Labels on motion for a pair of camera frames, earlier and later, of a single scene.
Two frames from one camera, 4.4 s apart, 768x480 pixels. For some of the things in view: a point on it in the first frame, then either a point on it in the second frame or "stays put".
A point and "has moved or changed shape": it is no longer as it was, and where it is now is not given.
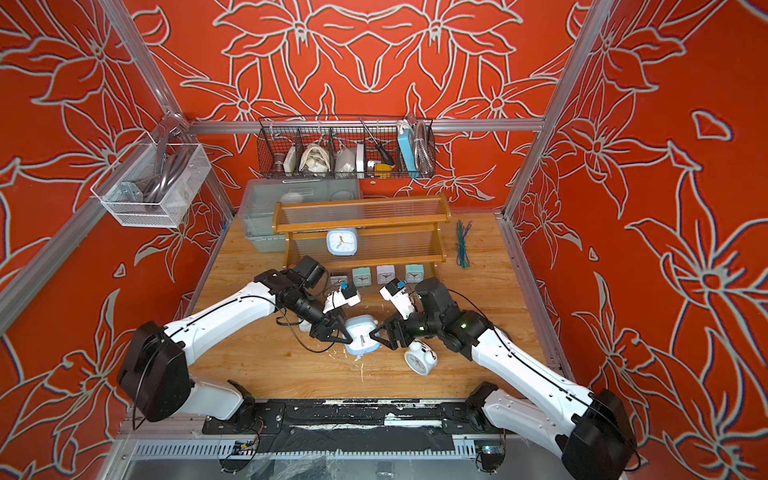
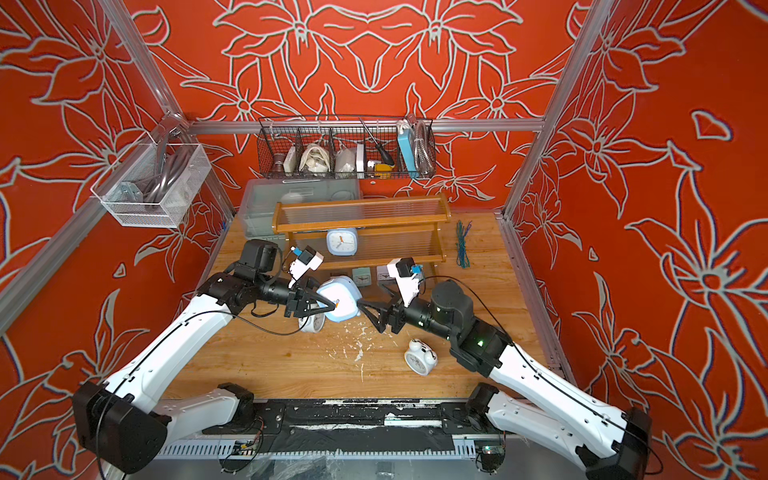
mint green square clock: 362,276 stays put
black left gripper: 327,327 to 300,301
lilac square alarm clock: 385,273 stays put
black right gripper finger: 391,342 to 379,317
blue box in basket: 406,145 stays put
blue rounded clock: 359,328 has moved or changed shape
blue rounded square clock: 342,242 stays put
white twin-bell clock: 421,357 stays put
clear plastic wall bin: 153,184 stays put
